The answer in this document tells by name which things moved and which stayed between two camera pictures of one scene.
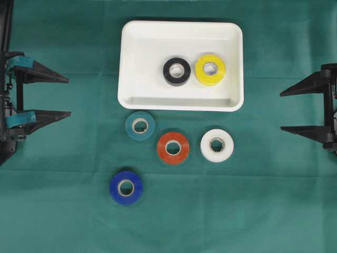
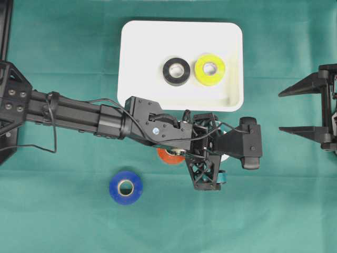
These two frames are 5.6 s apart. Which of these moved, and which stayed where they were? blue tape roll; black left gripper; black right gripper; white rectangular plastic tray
Moved: black left gripper
Stayed: white rectangular plastic tray; black right gripper; blue tape roll
